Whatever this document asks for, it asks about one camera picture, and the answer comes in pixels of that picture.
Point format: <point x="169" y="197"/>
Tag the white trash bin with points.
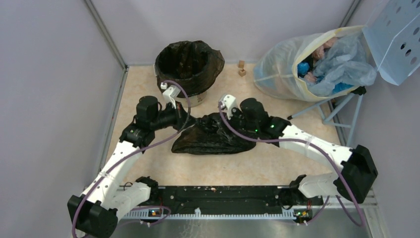
<point x="194" y="100"/>

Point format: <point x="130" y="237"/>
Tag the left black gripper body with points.
<point x="171" y="117"/>

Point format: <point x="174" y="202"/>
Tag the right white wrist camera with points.
<point x="227" y="103"/>

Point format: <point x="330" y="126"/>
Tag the black trash bag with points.
<point x="210" y="136"/>

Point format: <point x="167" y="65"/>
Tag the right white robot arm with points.
<point x="353" y="170"/>

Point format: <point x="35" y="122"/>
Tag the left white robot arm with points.
<point x="100" y="207"/>

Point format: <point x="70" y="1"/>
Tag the wooden cube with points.
<point x="242" y="72"/>
<point x="241" y="64"/>

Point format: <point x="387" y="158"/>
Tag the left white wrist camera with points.
<point x="170" y="93"/>

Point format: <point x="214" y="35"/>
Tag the black bin liner bag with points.
<point x="192" y="64"/>

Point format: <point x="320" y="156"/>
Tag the large translucent yellow-rimmed bag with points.
<point x="275" y="74"/>

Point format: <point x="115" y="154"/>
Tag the perforated light blue panel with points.
<point x="392" y="33"/>

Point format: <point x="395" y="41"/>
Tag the white cable duct strip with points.
<point x="145" y="214"/>

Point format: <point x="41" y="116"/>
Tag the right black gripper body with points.
<point x="238" y="121"/>

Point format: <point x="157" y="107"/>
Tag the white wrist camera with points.
<point x="170" y="93"/>
<point x="227" y="103"/>

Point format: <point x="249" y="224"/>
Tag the wooden cube near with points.
<point x="242" y="72"/>

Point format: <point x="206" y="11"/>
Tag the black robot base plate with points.
<point x="229" y="200"/>

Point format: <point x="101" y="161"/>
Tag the wooden cube far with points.
<point x="241" y="64"/>

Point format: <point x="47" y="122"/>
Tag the light blue plastic bag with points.
<point x="343" y="67"/>

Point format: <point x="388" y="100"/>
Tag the pink plastic bag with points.
<point x="315" y="56"/>

